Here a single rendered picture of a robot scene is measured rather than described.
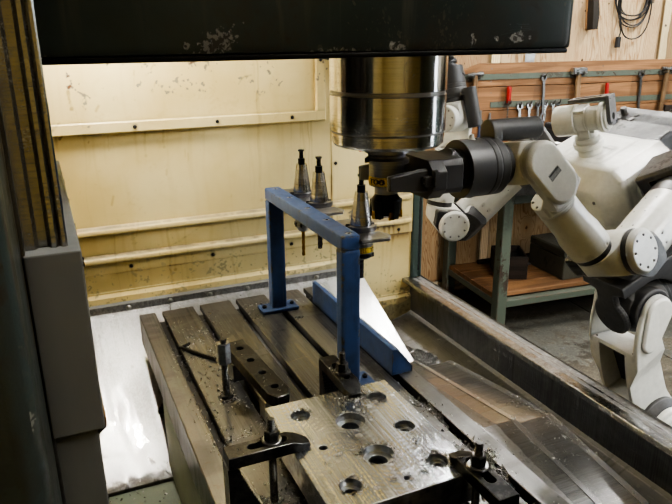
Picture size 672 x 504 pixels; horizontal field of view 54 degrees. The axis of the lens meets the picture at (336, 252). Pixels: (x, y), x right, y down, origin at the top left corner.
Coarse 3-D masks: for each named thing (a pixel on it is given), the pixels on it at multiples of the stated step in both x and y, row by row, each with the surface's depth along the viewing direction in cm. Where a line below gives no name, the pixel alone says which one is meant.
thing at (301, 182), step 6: (300, 168) 158; (306, 168) 159; (300, 174) 159; (306, 174) 159; (294, 180) 160; (300, 180) 159; (306, 180) 159; (294, 186) 160; (300, 186) 159; (306, 186) 159; (300, 192) 159; (306, 192) 160
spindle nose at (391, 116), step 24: (336, 72) 86; (360, 72) 83; (384, 72) 82; (408, 72) 82; (432, 72) 83; (336, 96) 87; (360, 96) 84; (384, 96) 83; (408, 96) 83; (432, 96) 84; (336, 120) 88; (360, 120) 84; (384, 120) 83; (408, 120) 84; (432, 120) 85; (336, 144) 89; (360, 144) 86; (384, 144) 85; (408, 144) 85; (432, 144) 87
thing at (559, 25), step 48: (48, 0) 60; (96, 0) 61; (144, 0) 63; (192, 0) 65; (240, 0) 67; (288, 0) 69; (336, 0) 71; (384, 0) 73; (432, 0) 75; (480, 0) 78; (528, 0) 80; (48, 48) 61; (96, 48) 63; (144, 48) 64; (192, 48) 66; (240, 48) 68; (288, 48) 70; (336, 48) 72; (384, 48) 75; (432, 48) 77; (480, 48) 80; (528, 48) 83
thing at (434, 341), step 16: (400, 320) 224; (416, 320) 221; (400, 336) 215; (416, 336) 213; (432, 336) 210; (432, 352) 202; (448, 352) 200; (464, 352) 198; (480, 368) 189; (512, 384) 179; (528, 400) 172; (560, 416) 163; (576, 432) 158; (592, 448) 152; (608, 464) 147; (624, 464) 145; (640, 480) 141; (656, 496) 136
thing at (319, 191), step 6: (318, 174) 149; (324, 174) 150; (312, 180) 150; (318, 180) 149; (324, 180) 150; (312, 186) 150; (318, 186) 149; (324, 186) 150; (312, 192) 150; (318, 192) 149; (324, 192) 150; (312, 198) 150; (318, 198) 150; (324, 198) 150
